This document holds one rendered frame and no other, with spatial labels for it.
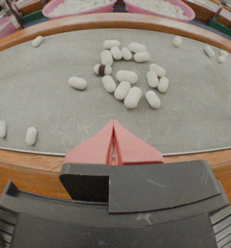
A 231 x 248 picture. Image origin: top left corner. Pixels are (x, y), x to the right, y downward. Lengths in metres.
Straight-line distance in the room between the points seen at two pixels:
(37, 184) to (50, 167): 0.04
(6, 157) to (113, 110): 0.21
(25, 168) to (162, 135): 0.23
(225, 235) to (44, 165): 0.55
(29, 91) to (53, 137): 0.12
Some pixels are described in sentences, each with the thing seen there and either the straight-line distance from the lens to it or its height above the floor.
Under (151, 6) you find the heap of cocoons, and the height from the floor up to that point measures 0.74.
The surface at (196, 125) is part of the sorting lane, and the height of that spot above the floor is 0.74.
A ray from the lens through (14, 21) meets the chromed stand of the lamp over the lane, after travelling 0.49.
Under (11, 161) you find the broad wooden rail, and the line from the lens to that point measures 0.25.
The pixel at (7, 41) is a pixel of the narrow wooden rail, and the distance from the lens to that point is 0.48.
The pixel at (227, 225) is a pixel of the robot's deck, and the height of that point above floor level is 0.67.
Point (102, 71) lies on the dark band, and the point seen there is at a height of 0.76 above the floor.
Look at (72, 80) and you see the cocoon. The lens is 0.23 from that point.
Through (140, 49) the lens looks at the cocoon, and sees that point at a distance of 0.27.
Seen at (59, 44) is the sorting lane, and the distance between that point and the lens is 0.35.
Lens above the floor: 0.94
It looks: 76 degrees down
